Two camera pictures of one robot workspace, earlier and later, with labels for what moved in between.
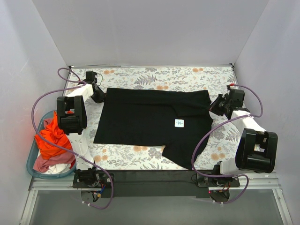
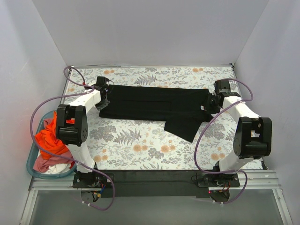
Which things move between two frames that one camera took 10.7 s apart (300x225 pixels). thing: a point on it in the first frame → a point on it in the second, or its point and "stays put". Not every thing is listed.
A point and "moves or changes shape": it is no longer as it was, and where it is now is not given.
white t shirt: [57, 168] stays put
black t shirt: [179, 120] moves or changes shape
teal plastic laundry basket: [33, 151] stays put
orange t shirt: [54, 134] stays put
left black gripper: [99, 96] → [104, 102]
